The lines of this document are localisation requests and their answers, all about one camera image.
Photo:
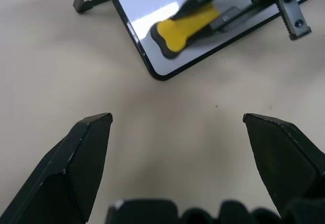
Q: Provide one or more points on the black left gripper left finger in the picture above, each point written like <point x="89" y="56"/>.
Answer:
<point x="63" y="173"/>

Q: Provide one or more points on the yellow and black eraser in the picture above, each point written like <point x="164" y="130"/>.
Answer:
<point x="182" y="34"/>

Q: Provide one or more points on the black-framed whiteboard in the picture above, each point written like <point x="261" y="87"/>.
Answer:
<point x="152" y="13"/>

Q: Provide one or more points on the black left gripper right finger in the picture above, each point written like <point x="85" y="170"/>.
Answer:
<point x="284" y="163"/>

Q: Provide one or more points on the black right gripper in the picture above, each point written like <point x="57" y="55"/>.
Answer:
<point x="292" y="10"/>

